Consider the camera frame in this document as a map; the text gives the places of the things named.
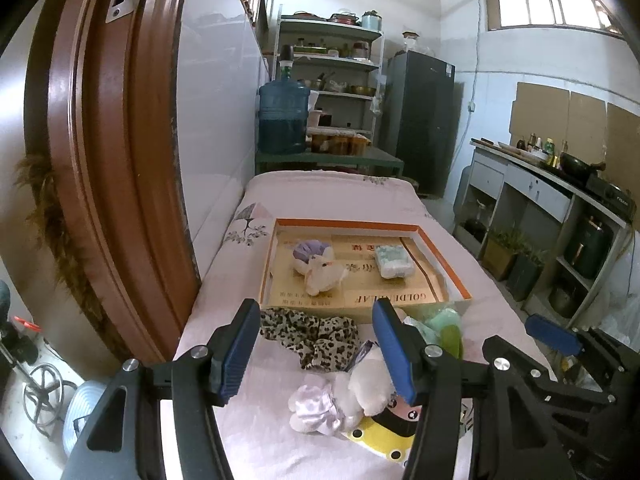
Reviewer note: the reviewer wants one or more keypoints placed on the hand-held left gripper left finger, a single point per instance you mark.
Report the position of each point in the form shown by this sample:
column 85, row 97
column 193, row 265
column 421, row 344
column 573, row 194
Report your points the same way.
column 235, row 360

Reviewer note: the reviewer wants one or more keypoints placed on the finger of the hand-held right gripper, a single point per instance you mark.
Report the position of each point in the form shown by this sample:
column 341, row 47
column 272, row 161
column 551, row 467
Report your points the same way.
column 552, row 332

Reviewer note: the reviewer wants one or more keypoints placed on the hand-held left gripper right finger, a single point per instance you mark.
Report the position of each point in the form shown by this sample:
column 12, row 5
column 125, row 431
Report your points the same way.
column 395, row 355

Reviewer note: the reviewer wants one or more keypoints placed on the white blue tissue packet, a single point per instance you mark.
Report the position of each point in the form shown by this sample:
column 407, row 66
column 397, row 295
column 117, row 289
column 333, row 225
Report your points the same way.
column 364, row 351

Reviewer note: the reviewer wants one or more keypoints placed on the white plush toy purple dress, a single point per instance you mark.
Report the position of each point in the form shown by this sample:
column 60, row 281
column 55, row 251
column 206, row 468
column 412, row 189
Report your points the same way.
column 350, row 390

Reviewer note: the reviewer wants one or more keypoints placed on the orange rimmed cardboard box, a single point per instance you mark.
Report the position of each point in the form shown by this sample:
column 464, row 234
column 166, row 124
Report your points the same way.
column 395, row 297

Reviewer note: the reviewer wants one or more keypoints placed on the leopard print cloth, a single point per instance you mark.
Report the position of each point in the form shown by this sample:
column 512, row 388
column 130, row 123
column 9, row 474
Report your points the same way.
column 320, row 340

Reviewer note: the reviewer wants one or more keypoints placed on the black cooking pot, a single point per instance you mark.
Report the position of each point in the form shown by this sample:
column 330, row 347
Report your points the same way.
column 565, row 300

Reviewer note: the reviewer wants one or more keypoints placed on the green makeup sponge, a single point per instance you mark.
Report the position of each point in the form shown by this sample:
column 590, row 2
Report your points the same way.
column 442, row 316

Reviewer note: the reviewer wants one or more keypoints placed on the potted plant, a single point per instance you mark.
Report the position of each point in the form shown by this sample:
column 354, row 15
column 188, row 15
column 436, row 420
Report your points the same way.
column 500, row 250
column 527, row 270

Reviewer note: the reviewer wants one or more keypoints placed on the yellow cartoon pouch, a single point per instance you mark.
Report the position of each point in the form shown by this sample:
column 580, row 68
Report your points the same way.
column 380, row 437

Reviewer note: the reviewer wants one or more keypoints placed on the dark green pot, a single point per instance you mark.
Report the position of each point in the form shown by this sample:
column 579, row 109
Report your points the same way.
column 587, row 247

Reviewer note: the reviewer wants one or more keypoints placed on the white tissue pack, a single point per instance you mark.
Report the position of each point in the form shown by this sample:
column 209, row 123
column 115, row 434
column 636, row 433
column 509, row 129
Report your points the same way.
column 395, row 260

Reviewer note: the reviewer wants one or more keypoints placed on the white plush rabbit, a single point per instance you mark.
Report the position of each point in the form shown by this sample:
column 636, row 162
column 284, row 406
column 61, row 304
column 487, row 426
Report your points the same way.
column 325, row 272

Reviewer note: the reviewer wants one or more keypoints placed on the grey counter cabinet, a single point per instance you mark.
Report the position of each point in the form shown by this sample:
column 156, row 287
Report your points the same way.
column 530, row 185

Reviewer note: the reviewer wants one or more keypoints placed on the black gas stove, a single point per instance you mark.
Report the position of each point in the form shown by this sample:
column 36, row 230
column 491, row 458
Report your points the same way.
column 610, row 192

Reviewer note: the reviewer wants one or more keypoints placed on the black wok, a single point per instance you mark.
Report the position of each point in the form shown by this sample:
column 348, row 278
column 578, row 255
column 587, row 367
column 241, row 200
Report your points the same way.
column 577, row 165

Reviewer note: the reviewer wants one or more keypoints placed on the row of condiment bottles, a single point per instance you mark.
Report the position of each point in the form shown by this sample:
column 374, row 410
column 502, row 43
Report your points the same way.
column 540, row 147

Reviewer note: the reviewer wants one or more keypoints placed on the amber food jars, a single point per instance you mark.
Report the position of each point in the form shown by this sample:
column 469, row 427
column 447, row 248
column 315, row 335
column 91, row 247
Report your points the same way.
column 340, row 142

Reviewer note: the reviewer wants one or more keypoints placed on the dark refrigerator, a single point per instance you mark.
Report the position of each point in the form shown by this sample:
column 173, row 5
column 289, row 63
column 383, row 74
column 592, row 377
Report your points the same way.
column 420, row 120

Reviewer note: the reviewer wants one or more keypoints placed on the brown fringe garland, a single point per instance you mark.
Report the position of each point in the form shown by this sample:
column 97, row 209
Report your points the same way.
column 50, row 210

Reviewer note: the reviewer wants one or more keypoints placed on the brown wooden door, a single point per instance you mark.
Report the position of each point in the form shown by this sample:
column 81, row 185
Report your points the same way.
column 100, row 160

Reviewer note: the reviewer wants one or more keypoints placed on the blue water jug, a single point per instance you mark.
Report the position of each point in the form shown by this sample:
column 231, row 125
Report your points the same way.
column 282, row 115

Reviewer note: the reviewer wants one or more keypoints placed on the metal shelf rack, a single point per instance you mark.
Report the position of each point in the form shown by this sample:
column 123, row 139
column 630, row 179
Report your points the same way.
column 330, row 32

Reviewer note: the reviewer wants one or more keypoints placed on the cardboard wall panel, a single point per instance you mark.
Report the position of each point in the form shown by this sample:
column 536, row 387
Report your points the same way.
column 587, row 120
column 625, row 135
column 540, row 110

